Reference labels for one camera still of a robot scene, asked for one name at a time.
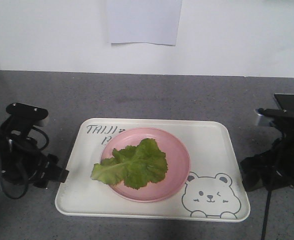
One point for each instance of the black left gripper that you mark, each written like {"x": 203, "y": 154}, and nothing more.
{"x": 22, "y": 161}

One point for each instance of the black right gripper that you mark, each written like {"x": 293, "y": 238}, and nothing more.
{"x": 256, "y": 170}

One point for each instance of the white bear serving tray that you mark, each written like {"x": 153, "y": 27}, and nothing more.
{"x": 213, "y": 190}

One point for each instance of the pink round plate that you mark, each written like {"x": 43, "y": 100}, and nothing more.
{"x": 177, "y": 157}

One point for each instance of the green lettuce leaf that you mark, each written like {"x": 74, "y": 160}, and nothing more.
{"x": 135, "y": 166}

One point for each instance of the black induction cooktop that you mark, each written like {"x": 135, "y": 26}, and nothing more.
{"x": 285, "y": 101}

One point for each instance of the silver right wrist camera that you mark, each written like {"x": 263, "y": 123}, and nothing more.
{"x": 263, "y": 118}

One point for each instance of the white paper sheet on wall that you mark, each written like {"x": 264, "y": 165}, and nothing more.
{"x": 143, "y": 21}

